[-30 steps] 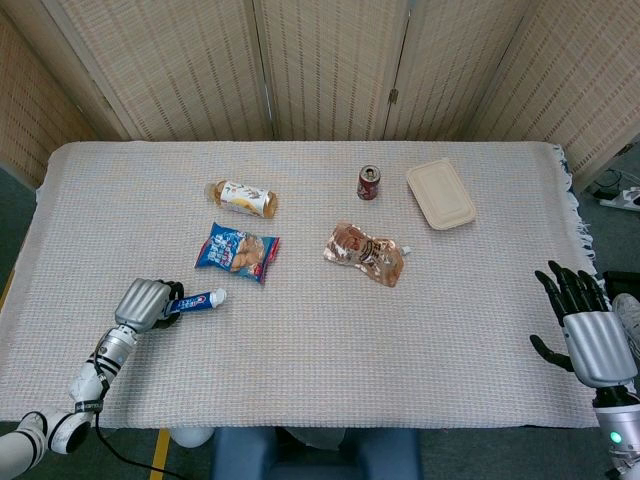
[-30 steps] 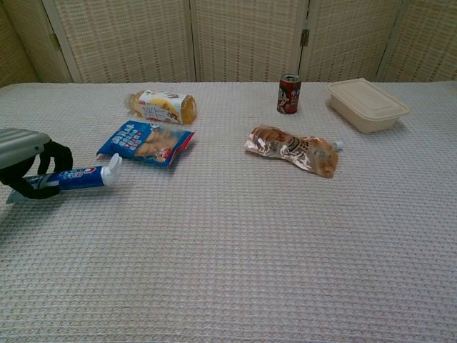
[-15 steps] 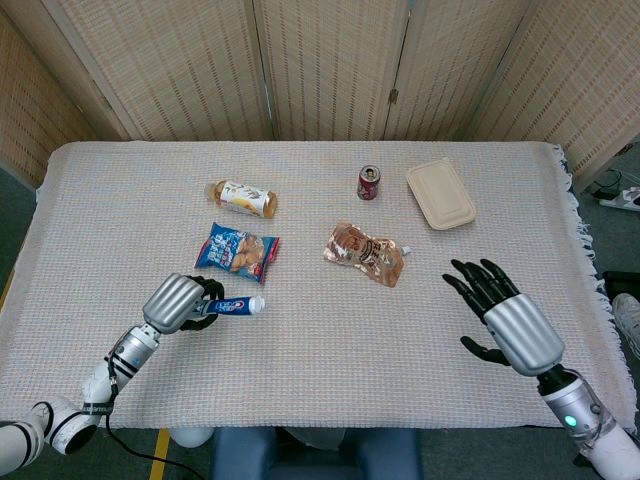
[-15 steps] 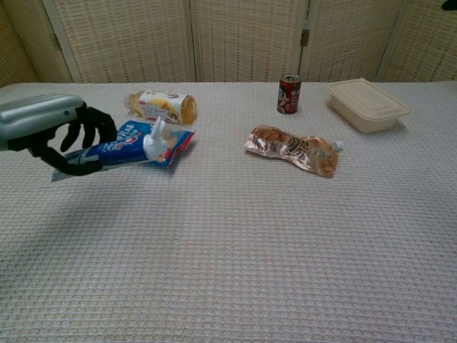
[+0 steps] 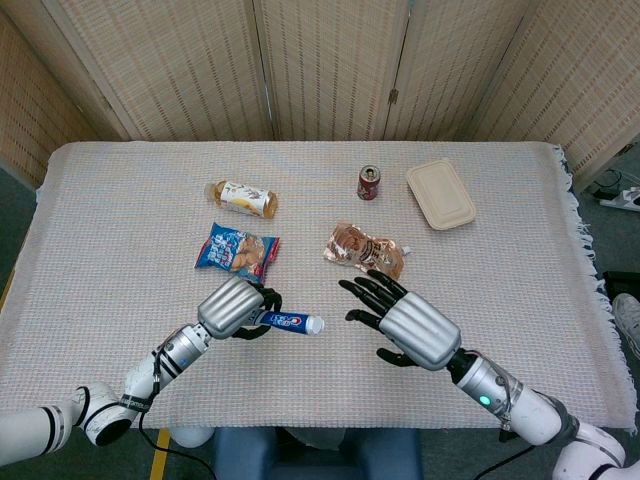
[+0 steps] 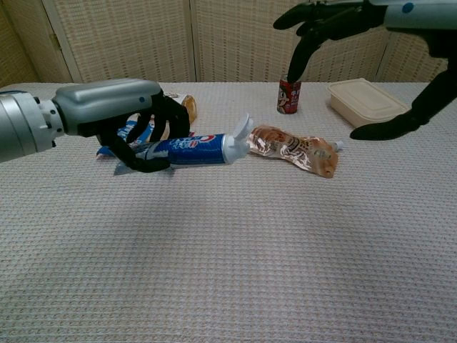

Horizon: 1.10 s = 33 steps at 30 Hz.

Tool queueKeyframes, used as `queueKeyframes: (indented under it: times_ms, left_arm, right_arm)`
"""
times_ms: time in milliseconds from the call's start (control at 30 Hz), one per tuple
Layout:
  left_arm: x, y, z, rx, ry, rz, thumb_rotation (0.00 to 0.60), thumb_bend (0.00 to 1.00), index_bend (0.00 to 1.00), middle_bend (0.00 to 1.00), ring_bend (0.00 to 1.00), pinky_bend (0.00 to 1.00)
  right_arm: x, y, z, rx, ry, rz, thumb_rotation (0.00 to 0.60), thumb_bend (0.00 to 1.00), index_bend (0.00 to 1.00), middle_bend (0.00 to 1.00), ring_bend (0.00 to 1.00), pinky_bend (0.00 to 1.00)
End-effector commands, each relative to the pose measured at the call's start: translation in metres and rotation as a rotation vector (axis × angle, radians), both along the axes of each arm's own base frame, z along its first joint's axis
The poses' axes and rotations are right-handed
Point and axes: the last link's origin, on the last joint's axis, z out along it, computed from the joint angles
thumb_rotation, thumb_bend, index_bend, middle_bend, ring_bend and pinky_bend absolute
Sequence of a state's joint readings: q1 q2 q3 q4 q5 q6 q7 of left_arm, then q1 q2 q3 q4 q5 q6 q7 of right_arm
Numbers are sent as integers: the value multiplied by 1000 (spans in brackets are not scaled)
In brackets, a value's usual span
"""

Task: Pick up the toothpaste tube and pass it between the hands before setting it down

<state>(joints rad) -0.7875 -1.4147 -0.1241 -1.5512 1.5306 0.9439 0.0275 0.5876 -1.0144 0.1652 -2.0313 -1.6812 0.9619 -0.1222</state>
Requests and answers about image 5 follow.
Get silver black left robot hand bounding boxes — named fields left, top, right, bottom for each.
left=196, top=277, right=284, bottom=342

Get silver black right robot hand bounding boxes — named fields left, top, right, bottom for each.
left=338, top=269, right=462, bottom=372

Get blue white toothpaste tube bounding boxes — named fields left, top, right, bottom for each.
left=252, top=309, right=326, bottom=336

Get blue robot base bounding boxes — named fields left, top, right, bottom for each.
left=212, top=427, right=424, bottom=480

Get blue cookie snack bag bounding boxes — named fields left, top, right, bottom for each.
left=193, top=221, right=281, bottom=280

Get brown snack packet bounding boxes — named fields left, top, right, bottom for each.
left=321, top=221, right=412, bottom=281

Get yellow tea bottle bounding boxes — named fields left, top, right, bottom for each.
left=203, top=180, right=279, bottom=220

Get white woven tablecloth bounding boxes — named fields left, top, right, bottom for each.
left=0, top=140, right=636, bottom=431

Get beige lidded food container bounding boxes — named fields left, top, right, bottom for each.
left=405, top=156, right=477, bottom=231

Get red soda can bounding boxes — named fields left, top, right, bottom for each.
left=356, top=164, right=383, bottom=201

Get white shoe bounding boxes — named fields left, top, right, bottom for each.
left=611, top=293, right=640, bottom=361

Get white power strip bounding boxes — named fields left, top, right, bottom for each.
left=598, top=185, right=640, bottom=213

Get woven folding screen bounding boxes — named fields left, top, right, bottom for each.
left=0, top=0, right=640, bottom=191

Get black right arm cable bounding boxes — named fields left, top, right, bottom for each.
left=462, top=369, right=540, bottom=480

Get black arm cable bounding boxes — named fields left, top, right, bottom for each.
left=137, top=344, right=217, bottom=480
left=462, top=369, right=540, bottom=480

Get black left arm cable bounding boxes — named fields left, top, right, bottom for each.
left=137, top=344, right=217, bottom=480

